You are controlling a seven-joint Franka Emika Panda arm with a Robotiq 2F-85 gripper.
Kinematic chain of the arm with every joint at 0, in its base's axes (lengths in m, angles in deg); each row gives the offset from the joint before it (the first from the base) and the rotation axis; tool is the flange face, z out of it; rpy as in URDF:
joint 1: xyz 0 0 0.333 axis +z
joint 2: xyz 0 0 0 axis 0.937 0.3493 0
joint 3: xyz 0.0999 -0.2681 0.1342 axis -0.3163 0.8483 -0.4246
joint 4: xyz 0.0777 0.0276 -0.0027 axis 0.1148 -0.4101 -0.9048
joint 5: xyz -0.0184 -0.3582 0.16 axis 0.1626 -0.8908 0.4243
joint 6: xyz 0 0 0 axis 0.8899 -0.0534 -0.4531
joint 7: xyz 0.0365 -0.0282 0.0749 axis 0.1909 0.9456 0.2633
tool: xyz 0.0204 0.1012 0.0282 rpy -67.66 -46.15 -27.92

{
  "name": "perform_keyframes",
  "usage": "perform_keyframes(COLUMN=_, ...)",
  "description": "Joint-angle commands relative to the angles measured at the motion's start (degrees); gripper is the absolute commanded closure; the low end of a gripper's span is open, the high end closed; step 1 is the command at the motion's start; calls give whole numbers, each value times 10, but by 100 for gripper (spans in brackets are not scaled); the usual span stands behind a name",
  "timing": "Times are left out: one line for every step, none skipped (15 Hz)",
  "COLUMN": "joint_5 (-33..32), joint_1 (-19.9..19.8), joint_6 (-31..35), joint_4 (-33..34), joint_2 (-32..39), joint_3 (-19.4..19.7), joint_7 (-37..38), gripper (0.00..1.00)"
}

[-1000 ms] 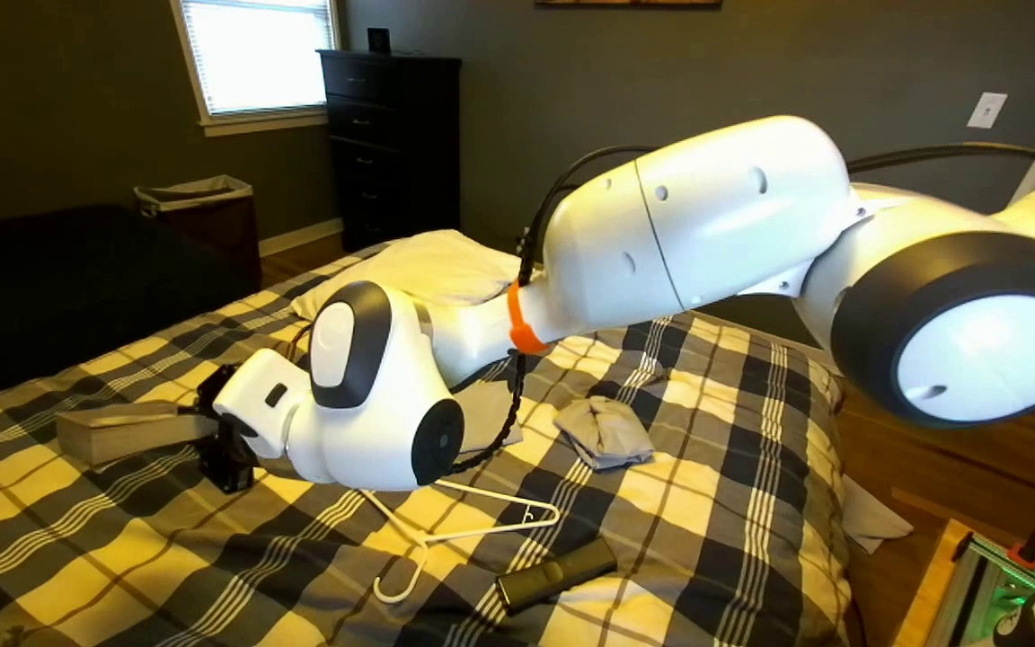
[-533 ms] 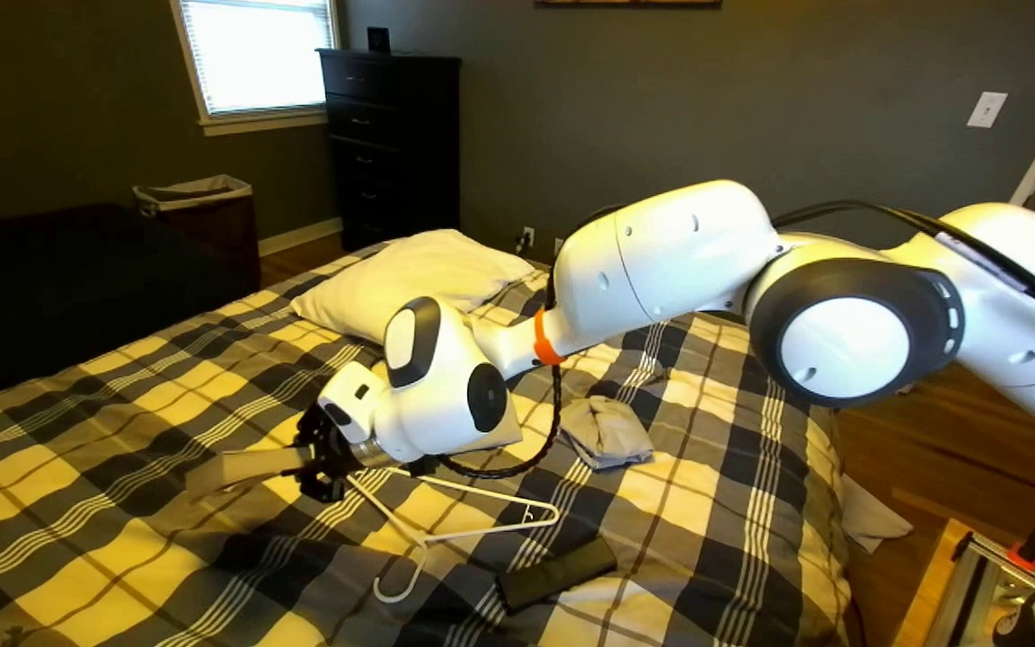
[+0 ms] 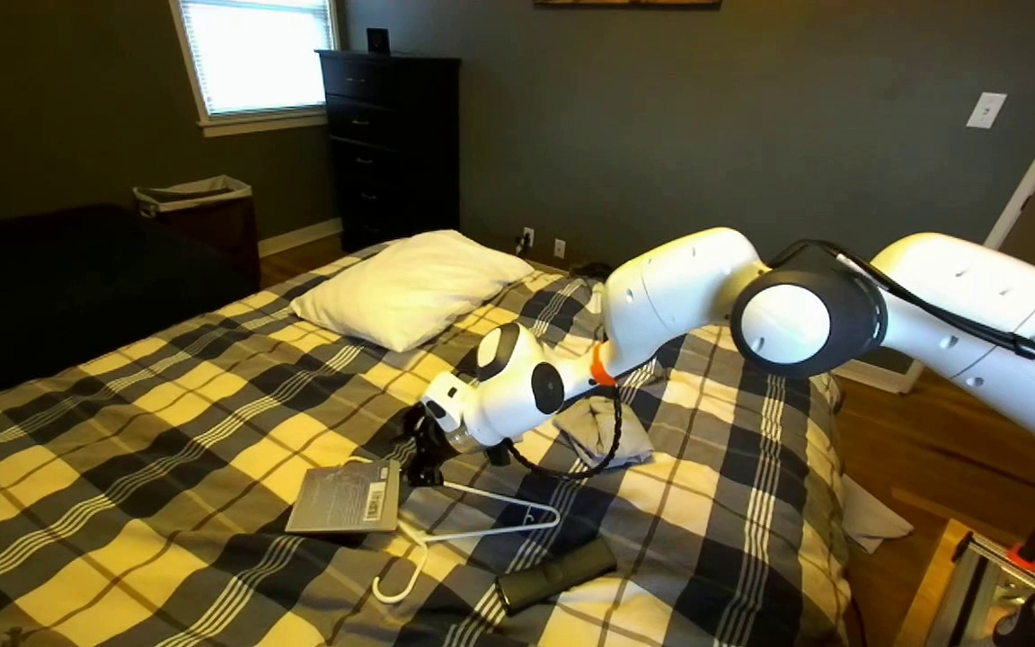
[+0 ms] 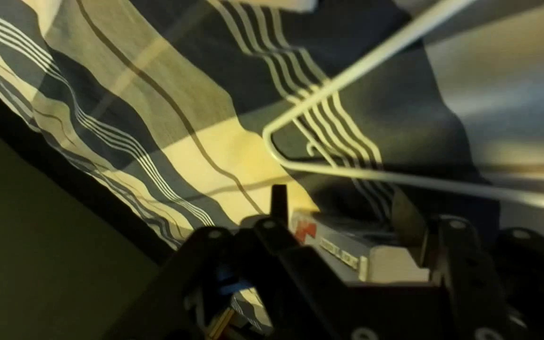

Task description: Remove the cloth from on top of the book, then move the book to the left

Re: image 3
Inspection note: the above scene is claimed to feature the bright window with white frame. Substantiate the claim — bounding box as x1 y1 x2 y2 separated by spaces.
170 0 348 135

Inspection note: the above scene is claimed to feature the black chest of drawers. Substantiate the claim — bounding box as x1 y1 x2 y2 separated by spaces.
315 45 465 251

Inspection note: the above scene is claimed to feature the teal metal frame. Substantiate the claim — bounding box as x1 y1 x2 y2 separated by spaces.
935 533 1035 647

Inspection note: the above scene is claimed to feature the dark wooden nightstand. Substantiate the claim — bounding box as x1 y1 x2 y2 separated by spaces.
131 171 261 299

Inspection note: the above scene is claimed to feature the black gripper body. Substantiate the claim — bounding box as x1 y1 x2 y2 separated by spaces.
399 399 465 463

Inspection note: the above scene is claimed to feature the orange cable clamp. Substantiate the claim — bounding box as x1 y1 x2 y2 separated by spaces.
587 341 620 390

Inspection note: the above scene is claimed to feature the white wire clothes hanger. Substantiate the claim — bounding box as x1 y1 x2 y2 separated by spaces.
354 453 566 608

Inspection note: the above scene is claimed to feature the white bed sheet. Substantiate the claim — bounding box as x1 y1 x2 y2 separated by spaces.
836 471 917 558

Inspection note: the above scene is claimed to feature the grey paperback book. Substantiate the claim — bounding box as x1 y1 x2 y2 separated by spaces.
284 457 408 538

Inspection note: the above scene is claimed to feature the brown wooden plank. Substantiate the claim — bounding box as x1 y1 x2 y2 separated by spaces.
892 515 979 647

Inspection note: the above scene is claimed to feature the white light switch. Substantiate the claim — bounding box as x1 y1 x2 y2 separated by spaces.
965 90 1009 133

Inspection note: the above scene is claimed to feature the white pillow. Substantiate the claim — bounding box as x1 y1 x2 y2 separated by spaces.
289 227 543 354

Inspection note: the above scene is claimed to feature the black futon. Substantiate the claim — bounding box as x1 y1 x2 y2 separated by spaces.
0 202 261 418

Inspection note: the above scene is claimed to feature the yellow grey plaid comforter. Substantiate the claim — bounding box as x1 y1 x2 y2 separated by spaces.
0 229 856 647

